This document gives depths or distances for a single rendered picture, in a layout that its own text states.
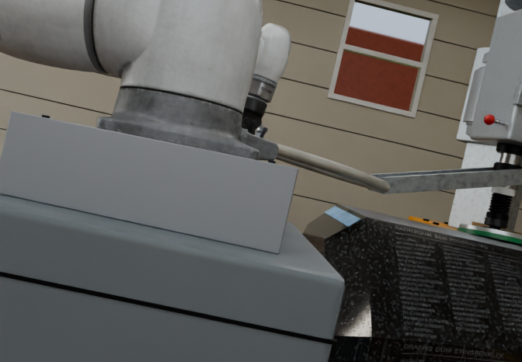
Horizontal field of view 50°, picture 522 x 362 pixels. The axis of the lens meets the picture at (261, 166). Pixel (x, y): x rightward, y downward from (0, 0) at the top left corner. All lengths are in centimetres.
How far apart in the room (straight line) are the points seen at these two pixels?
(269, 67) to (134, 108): 93
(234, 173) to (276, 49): 102
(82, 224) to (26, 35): 29
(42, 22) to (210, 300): 38
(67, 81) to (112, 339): 743
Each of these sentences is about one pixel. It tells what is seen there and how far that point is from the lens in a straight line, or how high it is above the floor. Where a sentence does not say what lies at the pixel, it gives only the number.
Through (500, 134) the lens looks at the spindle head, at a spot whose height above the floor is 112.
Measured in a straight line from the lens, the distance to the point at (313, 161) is 143.
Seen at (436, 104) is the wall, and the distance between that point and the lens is 817.
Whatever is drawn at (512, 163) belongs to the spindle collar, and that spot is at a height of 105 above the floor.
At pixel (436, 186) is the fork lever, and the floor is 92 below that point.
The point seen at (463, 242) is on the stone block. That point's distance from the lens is 155.
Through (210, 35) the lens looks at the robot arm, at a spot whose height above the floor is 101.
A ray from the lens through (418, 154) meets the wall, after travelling 806.
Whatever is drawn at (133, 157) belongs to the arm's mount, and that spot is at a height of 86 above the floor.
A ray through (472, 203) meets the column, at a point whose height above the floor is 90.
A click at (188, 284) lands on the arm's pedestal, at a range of 52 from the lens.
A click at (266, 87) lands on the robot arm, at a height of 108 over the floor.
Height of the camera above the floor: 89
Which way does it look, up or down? 1 degrees down
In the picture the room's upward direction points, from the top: 13 degrees clockwise
